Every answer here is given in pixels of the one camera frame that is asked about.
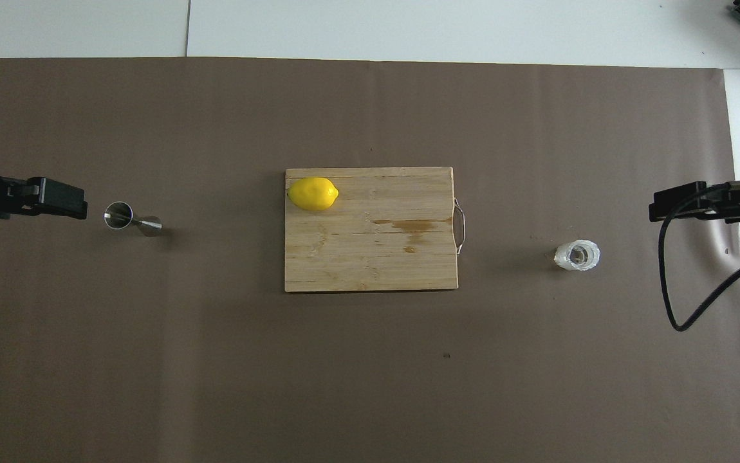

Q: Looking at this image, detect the yellow lemon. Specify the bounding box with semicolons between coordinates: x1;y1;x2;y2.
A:
287;177;340;212

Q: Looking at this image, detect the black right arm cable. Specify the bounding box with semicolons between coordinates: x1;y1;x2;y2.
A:
658;183;740;332

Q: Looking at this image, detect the brown paper table mat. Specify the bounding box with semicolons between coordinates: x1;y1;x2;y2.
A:
0;57;740;463

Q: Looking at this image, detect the steel double jigger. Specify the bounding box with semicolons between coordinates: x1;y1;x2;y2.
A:
104;201;163;237

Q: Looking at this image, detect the wooden cutting board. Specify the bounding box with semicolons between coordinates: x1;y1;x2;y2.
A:
284;167;467;294

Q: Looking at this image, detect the clear faceted glass cup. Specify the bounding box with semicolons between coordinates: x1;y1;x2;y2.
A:
553;239;601;272

